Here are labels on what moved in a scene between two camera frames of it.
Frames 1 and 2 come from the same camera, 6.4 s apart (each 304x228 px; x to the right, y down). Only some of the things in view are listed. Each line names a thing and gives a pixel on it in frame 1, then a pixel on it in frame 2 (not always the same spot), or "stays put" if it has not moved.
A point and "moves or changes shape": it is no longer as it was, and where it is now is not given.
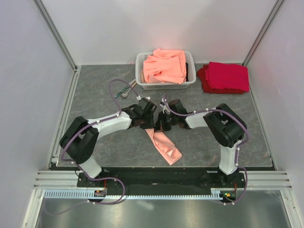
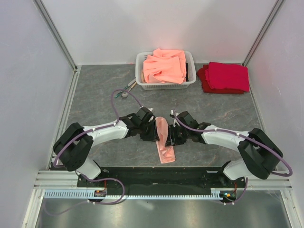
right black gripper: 160,124 -> 172,140
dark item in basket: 186,76 stays put
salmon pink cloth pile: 165,65 stays put
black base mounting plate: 164,180 stays put
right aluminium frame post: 262,31 stays put
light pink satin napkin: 163,146 moves or changes shape
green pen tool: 125,88 stays put
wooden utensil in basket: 142,78 stays put
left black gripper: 151,124 -> 152,136
